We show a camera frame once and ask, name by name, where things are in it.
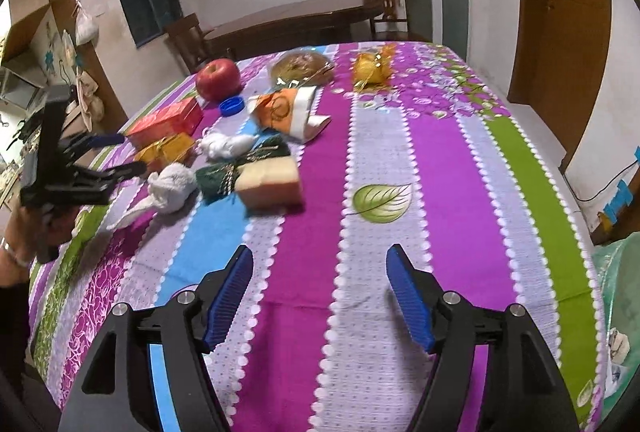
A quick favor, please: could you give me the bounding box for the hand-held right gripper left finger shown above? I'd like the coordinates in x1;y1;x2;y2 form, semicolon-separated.
57;244;255;432

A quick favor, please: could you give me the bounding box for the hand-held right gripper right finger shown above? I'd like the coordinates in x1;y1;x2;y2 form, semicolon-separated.
385;243;586;432

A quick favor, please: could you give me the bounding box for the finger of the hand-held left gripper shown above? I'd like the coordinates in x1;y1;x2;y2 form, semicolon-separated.
75;161;148;187
65;133;127;159

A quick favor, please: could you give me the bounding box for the yellow gold foil wrapper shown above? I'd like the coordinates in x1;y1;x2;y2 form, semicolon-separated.
134;132;197;165

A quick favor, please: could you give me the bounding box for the white cloth wad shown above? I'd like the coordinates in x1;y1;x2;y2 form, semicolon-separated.
106;163;199;233

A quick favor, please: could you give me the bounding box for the white tissue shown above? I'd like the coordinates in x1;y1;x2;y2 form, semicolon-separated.
197;130;257;161

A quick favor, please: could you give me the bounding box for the yellow sponge block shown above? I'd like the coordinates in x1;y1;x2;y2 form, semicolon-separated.
235;157;305;208

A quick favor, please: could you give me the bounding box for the orange white carton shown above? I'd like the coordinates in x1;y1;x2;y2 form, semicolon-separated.
248;85;333;144

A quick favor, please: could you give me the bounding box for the green lined trash bin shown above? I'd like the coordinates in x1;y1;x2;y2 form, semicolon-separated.
592;237;640;418

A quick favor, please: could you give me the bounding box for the person's left forearm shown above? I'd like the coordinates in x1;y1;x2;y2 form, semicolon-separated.
0;242;61;432

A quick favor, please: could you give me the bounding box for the person's left hand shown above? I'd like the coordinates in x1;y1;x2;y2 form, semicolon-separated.
4;206;42;261

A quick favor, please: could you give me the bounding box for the beige hanging cloth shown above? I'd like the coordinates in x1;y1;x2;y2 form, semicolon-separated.
75;72;106;133

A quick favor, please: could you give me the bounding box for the orange red carton box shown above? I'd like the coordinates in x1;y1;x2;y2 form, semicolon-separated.
122;97;205;148

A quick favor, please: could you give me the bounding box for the dark green cloth pouch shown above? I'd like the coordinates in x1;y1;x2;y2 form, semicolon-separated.
237;137;292;163
195;161;246;205

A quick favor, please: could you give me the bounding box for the white hanging plastic bag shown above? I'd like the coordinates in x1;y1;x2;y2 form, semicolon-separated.
72;0;99;45

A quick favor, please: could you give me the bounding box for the blue bottle cap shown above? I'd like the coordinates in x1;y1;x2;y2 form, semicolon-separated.
219;96;246;117

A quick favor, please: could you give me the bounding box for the red apple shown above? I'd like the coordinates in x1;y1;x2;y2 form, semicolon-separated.
195;58;242;103

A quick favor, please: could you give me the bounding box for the floral striped tablecloth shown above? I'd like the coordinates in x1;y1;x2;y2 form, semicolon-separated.
27;39;608;432

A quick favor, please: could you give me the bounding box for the bread in clear packet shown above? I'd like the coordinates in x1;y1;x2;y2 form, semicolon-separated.
267;49;336;89

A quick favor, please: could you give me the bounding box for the dark wooden dining table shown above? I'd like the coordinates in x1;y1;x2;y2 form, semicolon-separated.
202;0;386;60

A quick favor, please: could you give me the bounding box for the large blue tape piece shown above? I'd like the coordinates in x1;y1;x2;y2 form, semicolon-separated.
602;179;636;223

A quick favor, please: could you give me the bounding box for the gold foil candy packet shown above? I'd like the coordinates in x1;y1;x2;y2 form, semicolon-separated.
352;43;398;92

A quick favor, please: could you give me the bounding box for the plain brown wooden door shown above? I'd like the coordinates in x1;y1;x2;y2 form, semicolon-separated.
507;0;613;173

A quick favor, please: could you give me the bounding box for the silver bracelet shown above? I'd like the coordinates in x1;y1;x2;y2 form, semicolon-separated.
0;237;32;269

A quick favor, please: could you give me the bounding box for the black power cable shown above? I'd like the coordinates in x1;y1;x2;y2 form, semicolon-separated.
565;157;640;204

